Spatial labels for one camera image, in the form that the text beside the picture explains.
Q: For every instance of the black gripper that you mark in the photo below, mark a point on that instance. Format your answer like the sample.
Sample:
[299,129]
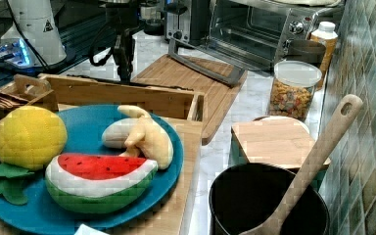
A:
[123,20]

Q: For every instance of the wooden drawer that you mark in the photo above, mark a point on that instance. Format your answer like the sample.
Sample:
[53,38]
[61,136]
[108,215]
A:
[161,101]

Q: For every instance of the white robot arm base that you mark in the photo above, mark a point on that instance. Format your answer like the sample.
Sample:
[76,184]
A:
[34,39]

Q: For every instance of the wooden drawer cabinet top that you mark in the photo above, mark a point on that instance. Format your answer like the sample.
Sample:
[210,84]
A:
[158,211]

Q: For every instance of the black silver toaster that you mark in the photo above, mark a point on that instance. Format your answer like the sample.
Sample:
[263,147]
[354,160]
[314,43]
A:
[187,20]

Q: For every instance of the bamboo cutting board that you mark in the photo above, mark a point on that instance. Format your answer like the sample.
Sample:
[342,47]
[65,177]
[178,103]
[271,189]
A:
[218,97]

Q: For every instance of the plush peeled banana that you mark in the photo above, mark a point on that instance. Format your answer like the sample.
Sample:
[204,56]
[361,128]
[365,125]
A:
[138,133]

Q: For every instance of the silver toaster oven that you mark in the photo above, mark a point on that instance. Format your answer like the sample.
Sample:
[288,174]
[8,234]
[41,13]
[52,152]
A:
[255,34]

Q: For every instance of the wooden utensil caddy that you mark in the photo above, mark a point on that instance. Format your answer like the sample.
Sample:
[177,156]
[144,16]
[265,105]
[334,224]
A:
[27,91]

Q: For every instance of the plush yellow lemon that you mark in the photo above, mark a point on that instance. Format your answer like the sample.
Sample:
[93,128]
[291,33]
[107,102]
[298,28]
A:
[30,137]

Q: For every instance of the plush watermelon slice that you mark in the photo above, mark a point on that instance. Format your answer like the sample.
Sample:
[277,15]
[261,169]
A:
[97,184]

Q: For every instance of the round canister under wooden lid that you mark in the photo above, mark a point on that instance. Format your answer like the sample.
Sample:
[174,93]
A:
[285,119]

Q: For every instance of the clear cereal jar white lid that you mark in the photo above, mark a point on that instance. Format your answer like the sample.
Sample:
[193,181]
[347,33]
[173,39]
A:
[292,89]

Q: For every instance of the square wooden lid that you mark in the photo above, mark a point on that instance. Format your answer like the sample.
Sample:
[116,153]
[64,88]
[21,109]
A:
[274,143]

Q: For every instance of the orange bottle white cap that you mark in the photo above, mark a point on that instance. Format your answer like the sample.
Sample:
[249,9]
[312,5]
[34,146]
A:
[325,34]

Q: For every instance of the white paper corner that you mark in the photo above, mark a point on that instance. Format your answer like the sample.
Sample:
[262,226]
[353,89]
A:
[86,230]

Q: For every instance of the black utensil pot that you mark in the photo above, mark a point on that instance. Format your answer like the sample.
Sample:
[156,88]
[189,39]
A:
[245,195]

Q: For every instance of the wooden spoon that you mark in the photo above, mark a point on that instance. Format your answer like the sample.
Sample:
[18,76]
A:
[340,121]

